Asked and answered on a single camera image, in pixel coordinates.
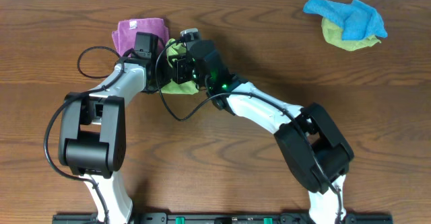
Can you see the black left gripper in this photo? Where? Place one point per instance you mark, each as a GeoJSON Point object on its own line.
{"type": "Point", "coordinates": [156, 81]}

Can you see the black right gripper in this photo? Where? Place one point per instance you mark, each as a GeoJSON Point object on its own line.
{"type": "Point", "coordinates": [178, 67]}

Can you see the green microfiber cloth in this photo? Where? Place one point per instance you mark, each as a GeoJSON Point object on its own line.
{"type": "Point", "coordinates": [186, 88]}

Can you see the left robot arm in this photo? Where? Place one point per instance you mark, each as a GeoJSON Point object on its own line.
{"type": "Point", "coordinates": [92, 141]}

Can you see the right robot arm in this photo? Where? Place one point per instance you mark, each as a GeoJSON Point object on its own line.
{"type": "Point", "coordinates": [316, 152]}

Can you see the folded purple cloth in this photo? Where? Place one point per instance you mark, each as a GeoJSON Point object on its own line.
{"type": "Point", "coordinates": [124, 37]}

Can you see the crumpled blue cloth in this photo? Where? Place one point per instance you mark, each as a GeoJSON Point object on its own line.
{"type": "Point", "coordinates": [357, 19]}

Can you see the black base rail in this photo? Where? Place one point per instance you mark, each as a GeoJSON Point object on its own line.
{"type": "Point", "coordinates": [285, 218]}

